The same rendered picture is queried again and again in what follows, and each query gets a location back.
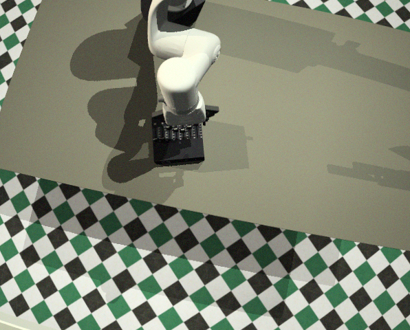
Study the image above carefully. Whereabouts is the black lighting desk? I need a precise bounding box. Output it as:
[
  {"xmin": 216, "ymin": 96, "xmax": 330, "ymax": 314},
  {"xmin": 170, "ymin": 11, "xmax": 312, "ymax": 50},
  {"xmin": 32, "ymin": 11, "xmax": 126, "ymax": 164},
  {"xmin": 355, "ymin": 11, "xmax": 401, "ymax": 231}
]
[{"xmin": 151, "ymin": 118, "xmax": 205, "ymax": 164}]

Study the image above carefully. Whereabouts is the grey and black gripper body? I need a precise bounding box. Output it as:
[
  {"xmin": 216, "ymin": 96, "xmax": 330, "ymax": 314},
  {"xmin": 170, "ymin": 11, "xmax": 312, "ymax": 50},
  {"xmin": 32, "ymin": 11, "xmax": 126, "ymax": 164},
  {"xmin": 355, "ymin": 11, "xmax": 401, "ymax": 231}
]
[{"xmin": 163, "ymin": 92, "xmax": 206, "ymax": 126}]

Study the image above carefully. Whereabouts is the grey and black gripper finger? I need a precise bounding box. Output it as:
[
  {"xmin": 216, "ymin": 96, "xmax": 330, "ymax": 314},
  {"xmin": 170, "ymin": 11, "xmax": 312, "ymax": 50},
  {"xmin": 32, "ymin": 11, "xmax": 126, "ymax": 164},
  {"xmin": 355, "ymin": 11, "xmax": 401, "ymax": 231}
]
[
  {"xmin": 203, "ymin": 105, "xmax": 219, "ymax": 126},
  {"xmin": 151, "ymin": 109, "xmax": 173, "ymax": 129}
]

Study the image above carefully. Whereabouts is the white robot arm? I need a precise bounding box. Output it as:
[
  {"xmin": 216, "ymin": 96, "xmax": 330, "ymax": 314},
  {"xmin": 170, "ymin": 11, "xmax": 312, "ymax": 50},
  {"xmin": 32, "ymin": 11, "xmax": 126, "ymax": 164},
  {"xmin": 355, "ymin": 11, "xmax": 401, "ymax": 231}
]
[{"xmin": 148, "ymin": 0, "xmax": 221, "ymax": 115}]

